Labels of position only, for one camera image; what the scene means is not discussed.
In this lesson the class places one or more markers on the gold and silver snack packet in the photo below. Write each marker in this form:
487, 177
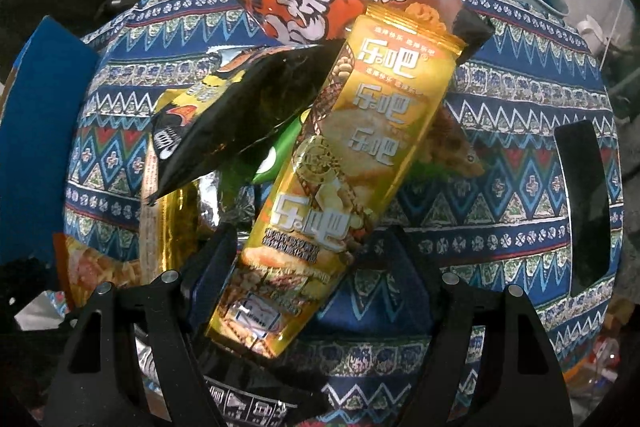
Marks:
175, 227

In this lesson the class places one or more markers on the black packet with white icons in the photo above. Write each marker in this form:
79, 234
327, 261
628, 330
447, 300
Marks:
260, 407

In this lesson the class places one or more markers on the orange chip packet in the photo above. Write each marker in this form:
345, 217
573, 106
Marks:
100, 267

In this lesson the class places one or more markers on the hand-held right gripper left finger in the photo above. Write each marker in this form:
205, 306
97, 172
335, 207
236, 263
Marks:
202, 302

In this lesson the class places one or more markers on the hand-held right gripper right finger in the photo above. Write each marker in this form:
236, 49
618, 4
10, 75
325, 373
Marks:
410, 287

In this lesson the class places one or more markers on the blue board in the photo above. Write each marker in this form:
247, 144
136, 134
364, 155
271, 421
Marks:
40, 132

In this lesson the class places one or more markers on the blue patterned tablecloth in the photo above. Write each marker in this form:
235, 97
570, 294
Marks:
500, 187

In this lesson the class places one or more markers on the gold snack bag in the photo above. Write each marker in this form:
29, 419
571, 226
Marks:
360, 132

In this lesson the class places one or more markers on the silver foil wrapper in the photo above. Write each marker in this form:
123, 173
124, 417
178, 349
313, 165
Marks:
45, 312

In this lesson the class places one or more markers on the black and yellow snack bag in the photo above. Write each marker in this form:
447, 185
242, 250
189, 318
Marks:
240, 107

